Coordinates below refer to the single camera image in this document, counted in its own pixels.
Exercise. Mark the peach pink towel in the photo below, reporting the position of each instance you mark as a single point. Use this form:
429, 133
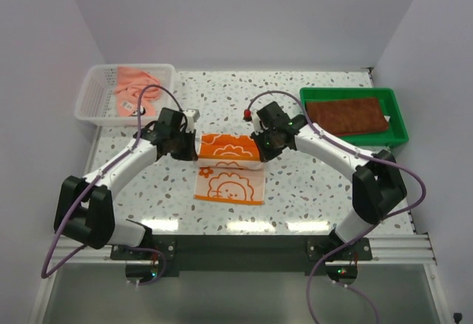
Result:
131, 93

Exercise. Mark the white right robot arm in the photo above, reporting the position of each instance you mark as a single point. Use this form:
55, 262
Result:
377, 186

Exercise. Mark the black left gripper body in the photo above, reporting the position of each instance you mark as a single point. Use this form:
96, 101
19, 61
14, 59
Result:
182, 143

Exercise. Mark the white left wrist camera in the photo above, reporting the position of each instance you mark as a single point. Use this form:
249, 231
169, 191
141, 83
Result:
191, 117

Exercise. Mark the green plastic tray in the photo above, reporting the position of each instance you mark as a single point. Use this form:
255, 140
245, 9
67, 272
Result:
394, 136

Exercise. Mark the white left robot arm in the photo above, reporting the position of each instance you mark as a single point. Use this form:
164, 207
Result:
85, 211

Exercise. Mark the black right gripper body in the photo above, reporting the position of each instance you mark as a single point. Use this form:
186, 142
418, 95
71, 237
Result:
269, 146

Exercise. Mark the brown towel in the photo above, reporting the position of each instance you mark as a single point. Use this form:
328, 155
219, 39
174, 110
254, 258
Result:
345, 117

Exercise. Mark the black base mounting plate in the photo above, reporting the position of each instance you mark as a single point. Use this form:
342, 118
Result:
237, 253

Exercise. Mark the orange patterned cream towel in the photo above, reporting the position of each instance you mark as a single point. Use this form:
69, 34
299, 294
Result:
229, 170

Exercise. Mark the white plastic laundry basket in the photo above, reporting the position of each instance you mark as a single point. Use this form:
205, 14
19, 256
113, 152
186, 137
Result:
96, 99

